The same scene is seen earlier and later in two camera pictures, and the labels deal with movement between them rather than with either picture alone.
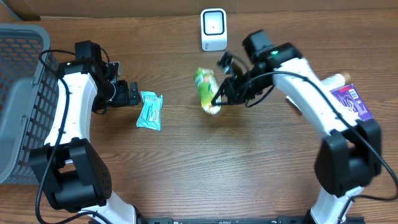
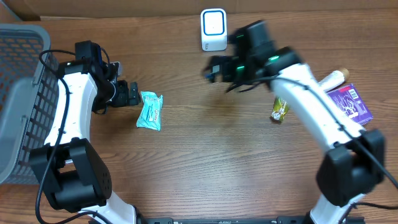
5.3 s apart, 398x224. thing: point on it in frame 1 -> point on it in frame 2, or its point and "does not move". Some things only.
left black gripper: x=125 y=93 does not move
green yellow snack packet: x=208 y=88 -> x=280 y=108
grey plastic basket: x=28 y=99 does not move
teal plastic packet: x=150 y=115 does not move
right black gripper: x=231 y=87 -> x=224 y=63
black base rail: x=242 y=220 does not move
